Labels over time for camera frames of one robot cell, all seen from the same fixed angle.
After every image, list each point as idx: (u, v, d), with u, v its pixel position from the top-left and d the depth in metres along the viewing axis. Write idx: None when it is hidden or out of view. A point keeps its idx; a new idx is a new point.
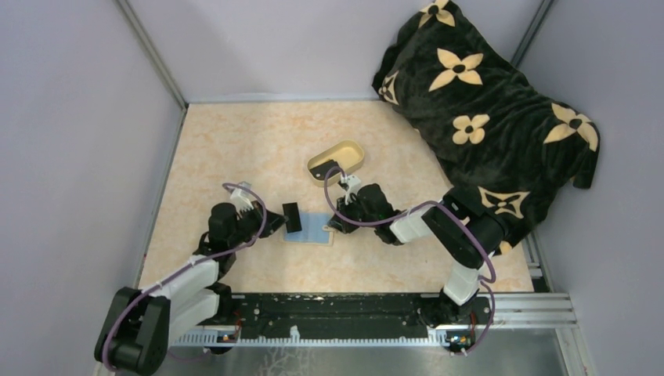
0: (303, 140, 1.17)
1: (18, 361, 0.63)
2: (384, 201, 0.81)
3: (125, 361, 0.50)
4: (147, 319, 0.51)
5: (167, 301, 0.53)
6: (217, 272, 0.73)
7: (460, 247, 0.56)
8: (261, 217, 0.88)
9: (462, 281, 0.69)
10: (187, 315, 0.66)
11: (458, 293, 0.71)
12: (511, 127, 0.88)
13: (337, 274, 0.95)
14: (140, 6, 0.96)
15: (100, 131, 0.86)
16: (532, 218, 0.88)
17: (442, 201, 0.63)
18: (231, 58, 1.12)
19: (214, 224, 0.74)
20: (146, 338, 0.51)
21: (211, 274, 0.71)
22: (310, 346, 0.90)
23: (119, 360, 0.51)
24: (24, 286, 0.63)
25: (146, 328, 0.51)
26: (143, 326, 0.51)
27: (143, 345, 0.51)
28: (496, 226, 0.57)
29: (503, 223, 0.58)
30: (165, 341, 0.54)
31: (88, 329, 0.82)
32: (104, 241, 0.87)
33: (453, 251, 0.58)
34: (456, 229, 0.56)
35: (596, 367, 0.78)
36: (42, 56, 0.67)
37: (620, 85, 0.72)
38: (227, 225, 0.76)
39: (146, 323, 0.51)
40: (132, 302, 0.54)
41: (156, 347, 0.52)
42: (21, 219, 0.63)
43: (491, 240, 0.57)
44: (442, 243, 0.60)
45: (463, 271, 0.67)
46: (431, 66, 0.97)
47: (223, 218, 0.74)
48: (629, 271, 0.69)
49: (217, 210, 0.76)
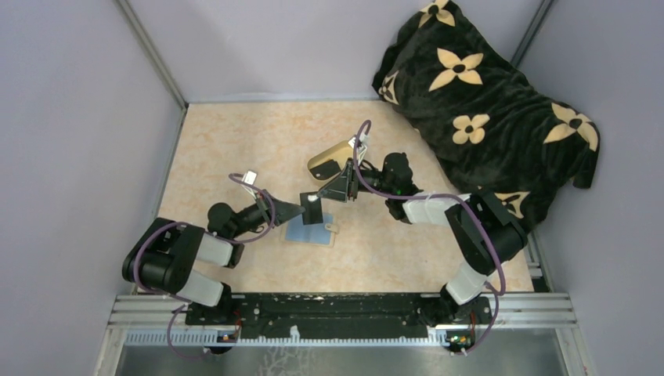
0: (302, 139, 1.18)
1: (17, 360, 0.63)
2: (409, 178, 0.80)
3: (155, 271, 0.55)
4: (183, 236, 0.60)
5: (200, 229, 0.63)
6: (229, 256, 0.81)
7: (476, 252, 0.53)
8: (265, 209, 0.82)
9: (467, 283, 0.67)
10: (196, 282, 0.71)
11: (460, 293, 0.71)
12: (511, 126, 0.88)
13: (337, 274, 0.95)
14: (141, 8, 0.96)
15: (100, 131, 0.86)
16: (532, 218, 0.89)
17: (468, 198, 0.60)
18: (231, 58, 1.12)
19: (211, 228, 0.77)
20: (180, 250, 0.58)
21: (225, 253, 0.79)
22: (310, 346, 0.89)
23: (146, 276, 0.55)
24: (22, 286, 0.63)
25: (180, 244, 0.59)
26: (178, 244, 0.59)
27: (175, 258, 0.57)
28: (515, 238, 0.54)
29: (524, 236, 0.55)
30: (189, 266, 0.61)
31: (90, 328, 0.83)
32: (105, 242, 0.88)
33: (467, 253, 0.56)
34: (474, 232, 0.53)
35: (596, 367, 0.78)
36: (43, 59, 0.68)
37: (620, 86, 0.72)
38: (227, 226, 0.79)
39: (184, 242, 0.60)
40: (164, 228, 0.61)
41: (184, 265, 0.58)
42: (20, 221, 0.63)
43: (507, 251, 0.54)
44: (459, 241, 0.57)
45: (470, 274, 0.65)
46: (431, 66, 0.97)
47: (220, 224, 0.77)
48: (628, 270, 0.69)
49: (214, 213, 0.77)
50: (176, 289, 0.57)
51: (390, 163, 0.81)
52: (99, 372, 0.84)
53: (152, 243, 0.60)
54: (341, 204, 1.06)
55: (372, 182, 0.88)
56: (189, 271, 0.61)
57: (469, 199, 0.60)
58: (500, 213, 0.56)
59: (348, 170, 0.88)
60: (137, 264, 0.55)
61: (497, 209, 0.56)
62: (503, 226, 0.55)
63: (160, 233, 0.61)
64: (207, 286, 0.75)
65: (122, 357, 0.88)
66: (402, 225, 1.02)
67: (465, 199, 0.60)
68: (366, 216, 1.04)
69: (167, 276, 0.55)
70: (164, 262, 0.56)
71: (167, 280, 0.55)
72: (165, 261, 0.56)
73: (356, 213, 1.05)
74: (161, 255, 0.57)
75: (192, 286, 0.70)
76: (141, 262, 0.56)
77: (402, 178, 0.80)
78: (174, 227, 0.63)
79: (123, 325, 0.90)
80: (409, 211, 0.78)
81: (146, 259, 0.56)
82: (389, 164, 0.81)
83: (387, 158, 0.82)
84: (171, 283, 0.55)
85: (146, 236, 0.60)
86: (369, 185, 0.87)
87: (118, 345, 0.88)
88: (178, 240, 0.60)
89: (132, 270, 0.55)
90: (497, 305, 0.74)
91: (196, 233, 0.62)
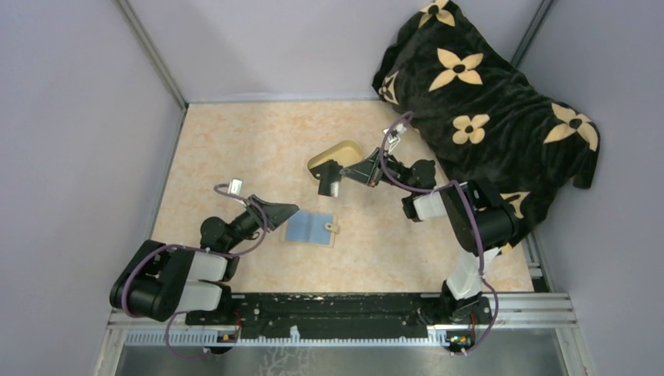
0: (302, 139, 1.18)
1: (17, 360, 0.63)
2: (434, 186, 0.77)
3: (143, 298, 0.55)
4: (173, 261, 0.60)
5: (191, 251, 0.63)
6: (223, 270, 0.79)
7: (464, 229, 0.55)
8: (257, 214, 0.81)
9: (463, 272, 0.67)
10: (192, 294, 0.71)
11: (457, 287, 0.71)
12: (511, 126, 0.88)
13: (337, 274, 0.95)
14: (141, 8, 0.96)
15: (101, 131, 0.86)
16: (532, 218, 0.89)
17: (466, 184, 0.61)
18: (232, 59, 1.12)
19: (204, 244, 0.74)
20: (170, 276, 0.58)
21: (218, 269, 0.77)
22: (310, 346, 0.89)
23: (136, 304, 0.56)
24: (23, 286, 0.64)
25: (170, 269, 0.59)
26: (167, 269, 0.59)
27: (162, 287, 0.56)
28: (505, 222, 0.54)
29: (516, 222, 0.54)
30: (181, 291, 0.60)
31: (90, 327, 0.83)
32: (105, 243, 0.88)
33: (458, 231, 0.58)
34: (463, 212, 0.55)
35: (596, 367, 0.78)
36: (42, 59, 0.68)
37: (620, 87, 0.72)
38: (221, 240, 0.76)
39: (172, 266, 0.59)
40: (153, 252, 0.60)
41: (174, 290, 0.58)
42: (20, 220, 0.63)
43: (496, 234, 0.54)
44: (452, 221, 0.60)
45: (466, 263, 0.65)
46: (431, 66, 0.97)
47: (213, 238, 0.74)
48: (629, 270, 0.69)
49: (205, 228, 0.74)
50: (167, 316, 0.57)
51: (416, 170, 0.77)
52: (99, 372, 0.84)
53: (143, 269, 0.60)
54: (341, 204, 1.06)
55: (395, 175, 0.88)
56: (180, 295, 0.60)
57: (466, 186, 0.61)
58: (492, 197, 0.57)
59: (376, 157, 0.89)
60: (126, 292, 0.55)
61: (490, 193, 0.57)
62: (496, 209, 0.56)
63: (151, 258, 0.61)
64: (203, 292, 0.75)
65: (121, 357, 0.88)
66: (403, 226, 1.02)
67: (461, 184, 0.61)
68: (366, 216, 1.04)
69: (156, 303, 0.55)
70: (154, 289, 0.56)
71: (156, 308, 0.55)
72: (153, 288, 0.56)
73: (356, 213, 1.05)
74: (150, 281, 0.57)
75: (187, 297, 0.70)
76: (130, 289, 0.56)
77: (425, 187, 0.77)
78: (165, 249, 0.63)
79: (123, 325, 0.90)
80: (418, 207, 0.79)
81: (136, 286, 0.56)
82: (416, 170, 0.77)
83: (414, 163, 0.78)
84: (160, 311, 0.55)
85: (136, 262, 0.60)
86: (392, 177, 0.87)
87: (118, 345, 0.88)
88: (167, 265, 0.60)
89: (120, 297, 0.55)
90: (497, 307, 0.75)
91: (187, 258, 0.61)
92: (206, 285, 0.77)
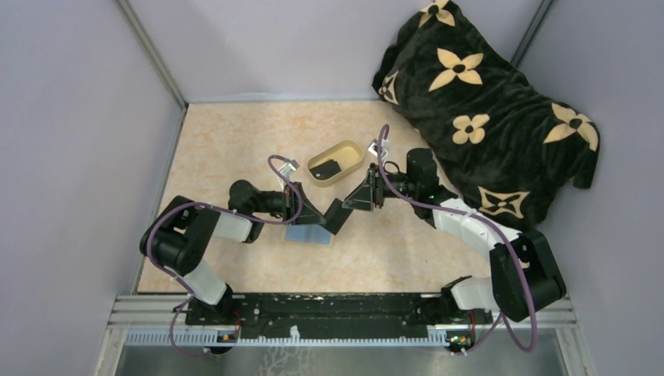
0: (302, 139, 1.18)
1: (18, 360, 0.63)
2: (434, 173, 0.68)
3: (168, 251, 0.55)
4: (200, 218, 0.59)
5: (218, 211, 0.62)
6: (247, 232, 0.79)
7: (515, 303, 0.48)
8: (288, 204, 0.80)
9: (478, 298, 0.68)
10: (202, 275, 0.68)
11: (464, 299, 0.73)
12: (511, 126, 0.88)
13: (337, 274, 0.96)
14: (141, 7, 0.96)
15: (101, 131, 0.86)
16: (533, 218, 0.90)
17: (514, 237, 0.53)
18: (232, 59, 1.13)
19: (232, 205, 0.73)
20: (196, 232, 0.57)
21: (240, 229, 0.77)
22: (310, 346, 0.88)
23: (161, 255, 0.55)
24: (23, 284, 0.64)
25: (196, 226, 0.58)
26: (193, 225, 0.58)
27: (186, 244, 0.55)
28: (553, 290, 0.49)
29: (562, 289, 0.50)
30: (202, 249, 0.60)
31: (90, 327, 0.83)
32: (104, 244, 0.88)
33: (501, 295, 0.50)
34: (517, 287, 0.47)
35: (596, 367, 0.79)
36: (41, 59, 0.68)
37: (620, 88, 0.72)
38: (247, 205, 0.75)
39: (198, 224, 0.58)
40: (182, 206, 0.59)
41: (197, 247, 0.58)
42: (20, 220, 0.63)
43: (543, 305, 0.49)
44: (494, 283, 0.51)
45: (484, 294, 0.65)
46: (431, 66, 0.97)
47: (240, 202, 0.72)
48: (628, 270, 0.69)
49: (236, 189, 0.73)
50: (187, 270, 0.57)
51: (412, 157, 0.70)
52: (99, 372, 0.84)
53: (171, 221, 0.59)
54: None
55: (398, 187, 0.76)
56: (202, 252, 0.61)
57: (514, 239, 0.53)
58: (547, 262, 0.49)
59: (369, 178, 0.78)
60: (153, 243, 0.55)
61: (546, 259, 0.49)
62: (546, 279, 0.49)
63: (178, 212, 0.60)
64: (211, 280, 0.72)
65: (122, 357, 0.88)
66: (402, 226, 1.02)
67: (509, 240, 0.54)
68: (366, 216, 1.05)
69: (180, 256, 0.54)
70: (179, 242, 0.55)
71: (180, 261, 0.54)
72: (179, 241, 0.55)
73: (356, 213, 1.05)
74: (177, 235, 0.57)
75: (199, 275, 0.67)
76: (156, 240, 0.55)
77: (426, 171, 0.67)
78: (193, 206, 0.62)
79: (123, 325, 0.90)
80: (438, 220, 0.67)
81: (162, 238, 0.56)
82: (413, 157, 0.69)
83: (410, 151, 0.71)
84: (182, 264, 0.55)
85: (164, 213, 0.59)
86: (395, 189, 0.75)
87: (117, 345, 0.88)
88: (195, 222, 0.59)
89: (148, 246, 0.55)
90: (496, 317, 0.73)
91: (214, 216, 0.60)
92: (214, 274, 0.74)
